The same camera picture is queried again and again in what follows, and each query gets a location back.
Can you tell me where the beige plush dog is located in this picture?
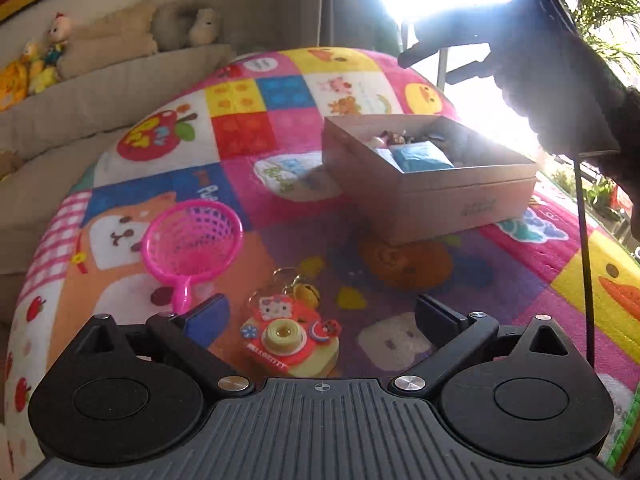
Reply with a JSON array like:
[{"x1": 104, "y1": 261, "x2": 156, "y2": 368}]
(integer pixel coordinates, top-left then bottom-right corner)
[{"x1": 55, "y1": 0, "x2": 160, "y2": 81}]

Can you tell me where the grey curtain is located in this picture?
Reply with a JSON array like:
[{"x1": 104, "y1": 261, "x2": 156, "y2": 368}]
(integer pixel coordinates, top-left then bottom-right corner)
[{"x1": 320, "y1": 0, "x2": 408, "y2": 58}]

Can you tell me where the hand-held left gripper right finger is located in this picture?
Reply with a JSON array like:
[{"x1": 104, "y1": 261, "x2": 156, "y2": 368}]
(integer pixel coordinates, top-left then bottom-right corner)
[{"x1": 390, "y1": 294, "x2": 576, "y2": 398}]

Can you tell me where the pink cardboard box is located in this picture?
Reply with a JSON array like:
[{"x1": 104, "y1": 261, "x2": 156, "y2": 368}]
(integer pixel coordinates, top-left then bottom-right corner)
[{"x1": 321, "y1": 114, "x2": 539, "y2": 247}]

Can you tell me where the black cable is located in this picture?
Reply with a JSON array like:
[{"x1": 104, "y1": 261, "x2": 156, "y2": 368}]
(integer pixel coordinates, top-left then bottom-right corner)
[{"x1": 573, "y1": 152, "x2": 597, "y2": 367}]

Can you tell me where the pink toy net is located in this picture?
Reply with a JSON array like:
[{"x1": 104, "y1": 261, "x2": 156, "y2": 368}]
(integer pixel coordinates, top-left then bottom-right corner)
[{"x1": 141, "y1": 199, "x2": 245, "y2": 314}]

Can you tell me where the cartoon boy doll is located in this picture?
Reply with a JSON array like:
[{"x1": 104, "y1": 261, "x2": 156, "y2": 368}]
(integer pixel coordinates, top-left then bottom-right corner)
[{"x1": 44, "y1": 11, "x2": 72, "y2": 68}]

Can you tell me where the green palm plant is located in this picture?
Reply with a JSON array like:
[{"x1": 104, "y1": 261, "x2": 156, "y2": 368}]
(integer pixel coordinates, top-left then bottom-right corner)
[{"x1": 540, "y1": 0, "x2": 640, "y2": 78}]

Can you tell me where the blue cotton pad packet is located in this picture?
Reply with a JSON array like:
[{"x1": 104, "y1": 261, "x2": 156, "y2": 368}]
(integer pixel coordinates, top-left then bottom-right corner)
[{"x1": 389, "y1": 141, "x2": 455, "y2": 174}]

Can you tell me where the beige sofa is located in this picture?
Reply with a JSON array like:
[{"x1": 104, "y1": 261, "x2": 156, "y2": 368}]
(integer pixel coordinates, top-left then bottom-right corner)
[{"x1": 0, "y1": 42, "x2": 238, "y2": 321}]

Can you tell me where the grey neck pillow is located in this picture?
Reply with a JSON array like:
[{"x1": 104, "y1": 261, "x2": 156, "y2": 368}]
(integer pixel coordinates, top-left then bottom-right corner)
[{"x1": 151, "y1": 2, "x2": 201, "y2": 52}]

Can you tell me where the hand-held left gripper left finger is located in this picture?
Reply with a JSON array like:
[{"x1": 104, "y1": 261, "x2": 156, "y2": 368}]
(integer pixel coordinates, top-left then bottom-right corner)
[{"x1": 77, "y1": 294, "x2": 255, "y2": 400}]

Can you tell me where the cream bear plush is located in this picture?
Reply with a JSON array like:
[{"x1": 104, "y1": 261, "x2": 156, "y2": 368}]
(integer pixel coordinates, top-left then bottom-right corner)
[{"x1": 187, "y1": 7, "x2": 224, "y2": 46}]

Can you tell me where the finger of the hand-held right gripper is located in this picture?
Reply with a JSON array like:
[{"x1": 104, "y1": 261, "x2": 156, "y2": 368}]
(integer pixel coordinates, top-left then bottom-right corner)
[
  {"x1": 446, "y1": 59, "x2": 497, "y2": 86},
  {"x1": 398, "y1": 40, "x2": 493, "y2": 70}
]

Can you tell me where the yellow bird plush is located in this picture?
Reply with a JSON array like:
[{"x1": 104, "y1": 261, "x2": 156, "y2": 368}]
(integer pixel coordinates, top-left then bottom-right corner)
[{"x1": 20, "y1": 41, "x2": 62, "y2": 95}]

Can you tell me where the colourful cartoon play mat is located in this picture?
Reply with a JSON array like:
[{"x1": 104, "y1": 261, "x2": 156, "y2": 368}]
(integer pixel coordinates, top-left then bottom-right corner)
[{"x1": 0, "y1": 46, "x2": 640, "y2": 480}]

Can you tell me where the red toy camera keychain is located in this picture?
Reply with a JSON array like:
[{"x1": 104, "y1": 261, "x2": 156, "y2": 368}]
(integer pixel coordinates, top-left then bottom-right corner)
[{"x1": 240, "y1": 267, "x2": 343, "y2": 379}]

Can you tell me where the yellow striped plush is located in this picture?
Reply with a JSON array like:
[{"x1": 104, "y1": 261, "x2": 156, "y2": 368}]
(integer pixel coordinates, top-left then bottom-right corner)
[{"x1": 0, "y1": 59, "x2": 30, "y2": 112}]

